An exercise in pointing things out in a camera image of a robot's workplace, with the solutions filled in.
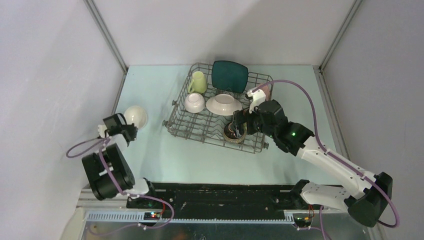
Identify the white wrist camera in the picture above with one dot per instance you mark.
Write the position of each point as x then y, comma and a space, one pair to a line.
102, 131
257, 97

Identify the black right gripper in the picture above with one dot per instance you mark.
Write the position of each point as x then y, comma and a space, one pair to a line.
239, 117

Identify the pink mug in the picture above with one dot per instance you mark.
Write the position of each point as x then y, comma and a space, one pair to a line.
266, 91

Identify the brown dotted bowl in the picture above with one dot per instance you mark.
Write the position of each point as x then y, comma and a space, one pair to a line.
231, 135

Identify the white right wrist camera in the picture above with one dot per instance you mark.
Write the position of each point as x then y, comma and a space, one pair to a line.
257, 97

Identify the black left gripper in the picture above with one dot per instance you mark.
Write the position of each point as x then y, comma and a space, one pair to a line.
133, 131

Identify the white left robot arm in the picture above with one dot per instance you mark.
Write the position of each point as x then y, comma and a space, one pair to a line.
106, 168

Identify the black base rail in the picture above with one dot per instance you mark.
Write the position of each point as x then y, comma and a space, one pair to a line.
214, 203

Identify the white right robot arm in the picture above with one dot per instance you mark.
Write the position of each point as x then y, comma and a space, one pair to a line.
362, 194

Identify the light green mug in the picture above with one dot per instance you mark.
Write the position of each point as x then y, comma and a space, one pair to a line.
198, 83

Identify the large white plate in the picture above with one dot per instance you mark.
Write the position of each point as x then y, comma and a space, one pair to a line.
223, 105

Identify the small white bowl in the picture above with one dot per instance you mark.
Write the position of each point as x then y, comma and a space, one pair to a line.
194, 103

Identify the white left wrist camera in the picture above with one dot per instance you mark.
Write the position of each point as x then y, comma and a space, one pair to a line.
102, 131

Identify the teal square plate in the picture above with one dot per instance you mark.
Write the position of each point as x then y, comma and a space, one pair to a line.
229, 76

